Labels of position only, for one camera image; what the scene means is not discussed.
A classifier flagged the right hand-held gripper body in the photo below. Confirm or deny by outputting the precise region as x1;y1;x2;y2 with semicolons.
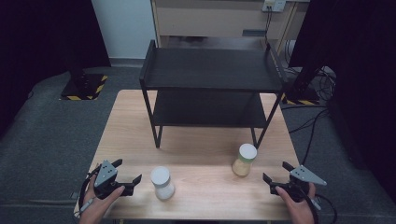
269;164;328;203

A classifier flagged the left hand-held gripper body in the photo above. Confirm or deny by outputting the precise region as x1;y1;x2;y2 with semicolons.
92;159;134;201

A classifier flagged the yellow powder jar white lid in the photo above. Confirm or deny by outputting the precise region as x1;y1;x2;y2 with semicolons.
231;143;259;177

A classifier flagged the black two-tier shelf rack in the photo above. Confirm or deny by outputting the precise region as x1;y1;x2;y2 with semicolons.
138;38;290;149

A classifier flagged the person's right hand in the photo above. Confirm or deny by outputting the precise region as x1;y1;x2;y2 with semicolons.
275;182;318;224

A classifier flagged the person's left hand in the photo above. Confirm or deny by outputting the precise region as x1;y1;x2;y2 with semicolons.
78;163;126;224

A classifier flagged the black stand with striped base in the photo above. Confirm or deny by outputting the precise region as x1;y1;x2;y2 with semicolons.
59;46;109;102
281;63;322;106

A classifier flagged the black curtain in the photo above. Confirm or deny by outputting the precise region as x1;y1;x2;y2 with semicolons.
0;0;112;139
289;0;396;195

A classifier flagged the beige wooden cabinet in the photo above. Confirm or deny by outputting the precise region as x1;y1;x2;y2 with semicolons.
149;0;311;53

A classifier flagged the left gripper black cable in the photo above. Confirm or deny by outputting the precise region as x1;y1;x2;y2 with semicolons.
73;169;102;219

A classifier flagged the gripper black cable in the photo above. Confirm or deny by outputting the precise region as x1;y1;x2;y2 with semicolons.
306;186;339;224
73;169;102;219

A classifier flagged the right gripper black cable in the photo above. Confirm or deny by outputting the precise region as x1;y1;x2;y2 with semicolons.
306;186;339;224

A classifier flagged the bundle of floor cables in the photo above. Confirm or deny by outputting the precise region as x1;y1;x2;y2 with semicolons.
284;39;338;105

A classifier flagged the black socket cable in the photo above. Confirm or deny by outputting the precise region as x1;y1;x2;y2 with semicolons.
263;6;273;43

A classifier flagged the white wall socket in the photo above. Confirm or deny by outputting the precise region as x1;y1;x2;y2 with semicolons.
262;0;287;14

